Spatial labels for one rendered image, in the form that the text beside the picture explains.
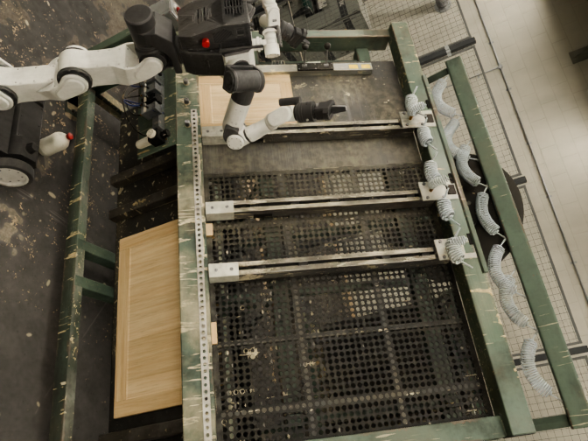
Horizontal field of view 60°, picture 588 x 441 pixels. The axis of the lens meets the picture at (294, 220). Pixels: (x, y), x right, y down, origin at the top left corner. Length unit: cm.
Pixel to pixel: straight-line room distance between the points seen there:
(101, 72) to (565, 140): 625
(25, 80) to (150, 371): 139
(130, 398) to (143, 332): 30
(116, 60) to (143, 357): 133
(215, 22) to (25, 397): 179
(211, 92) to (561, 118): 570
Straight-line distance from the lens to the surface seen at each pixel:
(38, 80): 251
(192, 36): 216
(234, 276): 216
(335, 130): 257
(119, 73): 237
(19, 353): 262
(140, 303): 262
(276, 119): 219
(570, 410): 273
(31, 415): 263
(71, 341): 257
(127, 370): 258
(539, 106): 774
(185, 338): 210
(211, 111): 266
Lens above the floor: 200
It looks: 19 degrees down
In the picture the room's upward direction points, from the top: 72 degrees clockwise
